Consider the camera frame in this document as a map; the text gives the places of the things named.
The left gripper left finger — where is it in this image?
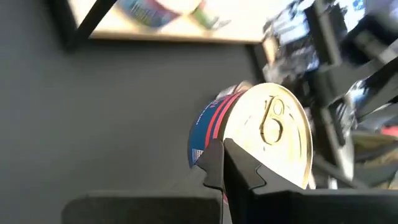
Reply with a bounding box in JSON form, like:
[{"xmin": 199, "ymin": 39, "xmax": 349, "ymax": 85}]
[{"xmin": 61, "ymin": 138, "xmax": 224, "ymax": 224}]

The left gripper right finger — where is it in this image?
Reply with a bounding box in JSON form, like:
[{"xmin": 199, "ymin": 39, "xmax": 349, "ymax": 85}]
[{"xmin": 223, "ymin": 138, "xmax": 398, "ymax": 224}]

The blue-label pull-tab can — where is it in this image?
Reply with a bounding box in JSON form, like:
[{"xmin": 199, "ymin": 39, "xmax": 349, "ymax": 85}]
[
  {"xmin": 187, "ymin": 82, "xmax": 314, "ymax": 190},
  {"xmin": 116, "ymin": 0, "xmax": 203, "ymax": 29}
]

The green-label tuna can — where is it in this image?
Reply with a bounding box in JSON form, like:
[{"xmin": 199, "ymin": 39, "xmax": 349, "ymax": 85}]
[{"xmin": 192, "ymin": 0, "xmax": 233, "ymax": 30}]

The wooden shelf with black frame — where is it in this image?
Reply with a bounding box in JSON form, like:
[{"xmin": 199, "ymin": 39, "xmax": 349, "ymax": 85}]
[{"xmin": 46, "ymin": 0, "xmax": 271, "ymax": 50}]

